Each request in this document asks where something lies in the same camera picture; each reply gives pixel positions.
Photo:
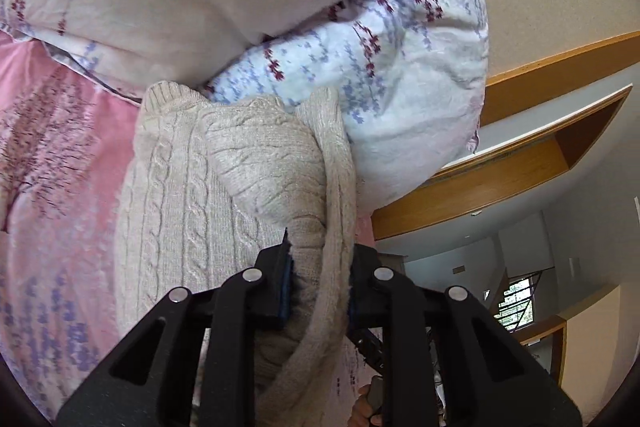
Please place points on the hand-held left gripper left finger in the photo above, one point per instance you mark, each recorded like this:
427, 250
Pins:
285, 292

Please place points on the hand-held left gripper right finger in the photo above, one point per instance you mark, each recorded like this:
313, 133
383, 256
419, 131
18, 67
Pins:
356, 307

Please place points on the person's right hand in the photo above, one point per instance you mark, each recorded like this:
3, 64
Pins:
357, 407

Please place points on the window with grille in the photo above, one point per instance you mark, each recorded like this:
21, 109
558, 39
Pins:
515, 302

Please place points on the wooden headboard shelf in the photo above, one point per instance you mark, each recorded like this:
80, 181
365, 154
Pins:
500, 187

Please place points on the white-blue floral pillow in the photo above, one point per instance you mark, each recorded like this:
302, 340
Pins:
400, 82

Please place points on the pink floral bed sheet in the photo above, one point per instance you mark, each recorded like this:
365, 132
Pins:
60, 207

